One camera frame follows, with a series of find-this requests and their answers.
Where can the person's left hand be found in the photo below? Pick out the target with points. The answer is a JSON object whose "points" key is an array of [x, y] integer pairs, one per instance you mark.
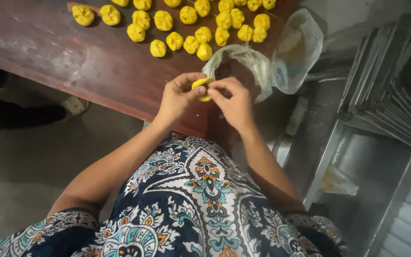
{"points": [[175, 101]]}

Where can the person's right hand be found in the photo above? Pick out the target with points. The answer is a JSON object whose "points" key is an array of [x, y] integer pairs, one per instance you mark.
{"points": [[237, 109]]}

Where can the yellow dough piece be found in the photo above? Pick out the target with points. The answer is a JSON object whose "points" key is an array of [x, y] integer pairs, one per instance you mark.
{"points": [[201, 84]]}

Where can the clear plastic bag brown filling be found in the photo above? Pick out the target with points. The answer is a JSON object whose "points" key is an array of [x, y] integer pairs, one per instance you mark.
{"points": [[244, 66]]}

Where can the group of yellow dough balls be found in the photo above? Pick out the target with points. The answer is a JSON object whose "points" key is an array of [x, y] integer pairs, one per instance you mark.
{"points": [[191, 25]]}

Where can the crumpled clear plastic bag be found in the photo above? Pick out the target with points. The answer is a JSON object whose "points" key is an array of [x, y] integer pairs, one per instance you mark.
{"points": [[296, 53]]}

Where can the person's patterned blue dress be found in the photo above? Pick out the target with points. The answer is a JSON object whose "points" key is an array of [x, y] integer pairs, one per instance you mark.
{"points": [[198, 207]]}

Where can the small crumpled plastic bag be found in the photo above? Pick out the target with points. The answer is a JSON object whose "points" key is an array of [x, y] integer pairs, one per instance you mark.
{"points": [[337, 182]]}

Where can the stainless steel table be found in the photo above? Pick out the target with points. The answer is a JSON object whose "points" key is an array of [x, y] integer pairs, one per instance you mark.
{"points": [[362, 167]]}

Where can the stack of metal trays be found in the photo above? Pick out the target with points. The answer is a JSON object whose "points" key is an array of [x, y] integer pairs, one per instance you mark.
{"points": [[394, 85]]}

